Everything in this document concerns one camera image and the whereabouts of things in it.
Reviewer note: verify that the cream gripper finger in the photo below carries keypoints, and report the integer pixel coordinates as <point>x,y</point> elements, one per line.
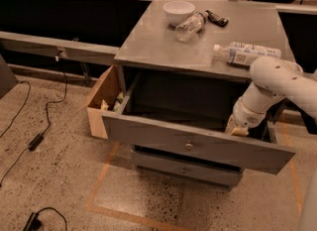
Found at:
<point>230,125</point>
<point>240,131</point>

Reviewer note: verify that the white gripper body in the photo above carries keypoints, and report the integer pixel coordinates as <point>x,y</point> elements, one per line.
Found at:
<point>245,118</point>

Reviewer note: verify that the grey top drawer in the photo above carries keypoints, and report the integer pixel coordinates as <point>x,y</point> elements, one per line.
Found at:
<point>187,115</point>

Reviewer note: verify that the grey drawer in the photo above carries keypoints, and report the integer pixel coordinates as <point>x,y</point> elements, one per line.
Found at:
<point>164,165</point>
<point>187,115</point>

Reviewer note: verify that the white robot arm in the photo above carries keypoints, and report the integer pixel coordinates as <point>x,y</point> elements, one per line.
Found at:
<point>273,79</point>

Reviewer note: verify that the grey bottom drawer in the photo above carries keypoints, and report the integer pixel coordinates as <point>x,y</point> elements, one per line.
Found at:
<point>164,165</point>

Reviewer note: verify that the grey drawer cabinet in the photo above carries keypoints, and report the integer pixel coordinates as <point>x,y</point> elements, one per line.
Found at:
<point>178,106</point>

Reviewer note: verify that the open cardboard box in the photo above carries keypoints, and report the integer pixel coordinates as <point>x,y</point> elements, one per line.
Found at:
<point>100,99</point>

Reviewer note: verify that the labelled plastic water bottle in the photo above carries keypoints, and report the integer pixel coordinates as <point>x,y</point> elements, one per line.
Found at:
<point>243,54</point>

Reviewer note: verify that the black remote control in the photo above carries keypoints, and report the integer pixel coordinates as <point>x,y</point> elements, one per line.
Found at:
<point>216,19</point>

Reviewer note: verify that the clear empty plastic bottle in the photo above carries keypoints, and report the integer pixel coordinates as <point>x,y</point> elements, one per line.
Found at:
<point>192,25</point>

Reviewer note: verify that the white ceramic bowl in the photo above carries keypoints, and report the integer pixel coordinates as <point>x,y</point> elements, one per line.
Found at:
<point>177,11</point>

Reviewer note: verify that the black power adapter with cable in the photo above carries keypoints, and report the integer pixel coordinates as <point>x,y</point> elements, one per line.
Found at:
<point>40,136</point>

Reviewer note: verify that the black plug with cable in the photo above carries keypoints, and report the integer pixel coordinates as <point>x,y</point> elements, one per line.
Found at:
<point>34,223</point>

